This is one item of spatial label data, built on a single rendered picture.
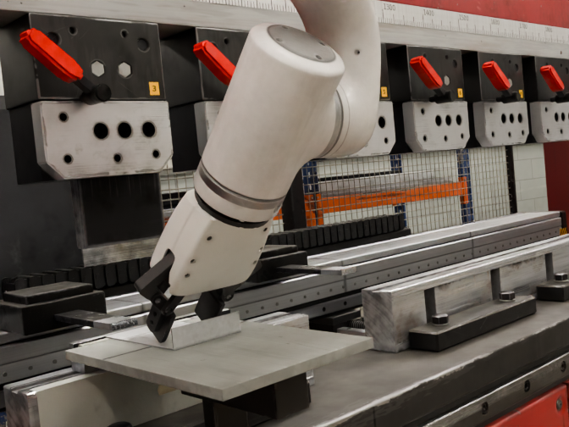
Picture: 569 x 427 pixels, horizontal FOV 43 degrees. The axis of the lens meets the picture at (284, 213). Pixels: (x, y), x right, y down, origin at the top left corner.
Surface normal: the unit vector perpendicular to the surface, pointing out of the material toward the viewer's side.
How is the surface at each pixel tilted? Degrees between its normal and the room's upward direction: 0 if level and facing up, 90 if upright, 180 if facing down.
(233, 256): 132
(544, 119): 90
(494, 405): 90
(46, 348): 90
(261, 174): 125
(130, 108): 90
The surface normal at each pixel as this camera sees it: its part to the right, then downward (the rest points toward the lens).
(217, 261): 0.51, 0.66
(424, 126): 0.68, -0.03
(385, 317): -0.73, 0.11
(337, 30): -0.56, 0.56
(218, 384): -0.10, -0.99
